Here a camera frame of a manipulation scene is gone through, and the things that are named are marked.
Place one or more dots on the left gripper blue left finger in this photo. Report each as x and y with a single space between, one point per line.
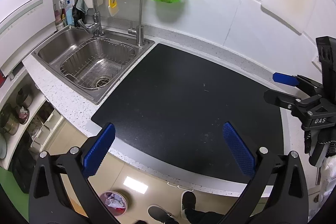
95 149

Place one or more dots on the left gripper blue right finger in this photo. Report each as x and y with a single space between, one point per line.
241 153

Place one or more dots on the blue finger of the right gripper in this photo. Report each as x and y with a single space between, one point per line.
280 99
285 79

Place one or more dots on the white plastic bag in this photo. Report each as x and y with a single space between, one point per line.
115 201

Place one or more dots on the pink trash bin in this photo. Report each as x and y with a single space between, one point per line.
115 212

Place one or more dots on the tall chrome kitchen faucet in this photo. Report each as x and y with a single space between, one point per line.
95 29

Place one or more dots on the white storage drawer box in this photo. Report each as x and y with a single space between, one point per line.
47 130

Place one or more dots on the black shoe right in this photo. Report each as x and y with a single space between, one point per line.
188 201

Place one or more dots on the black shoe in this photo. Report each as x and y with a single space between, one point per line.
159 214
188 201

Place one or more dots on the black shoe left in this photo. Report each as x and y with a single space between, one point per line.
159 214

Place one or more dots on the steel pot on shelf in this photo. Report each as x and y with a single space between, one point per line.
9 122

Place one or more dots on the stainless steel sink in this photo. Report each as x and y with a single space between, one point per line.
54 51

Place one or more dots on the black counter mat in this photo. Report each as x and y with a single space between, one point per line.
173 105

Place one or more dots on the slim gooseneck water tap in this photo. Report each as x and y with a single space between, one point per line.
136 27

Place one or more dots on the yellow scraper brush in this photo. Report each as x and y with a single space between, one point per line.
112 7

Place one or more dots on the wire sink basket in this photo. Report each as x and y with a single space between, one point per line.
95 63

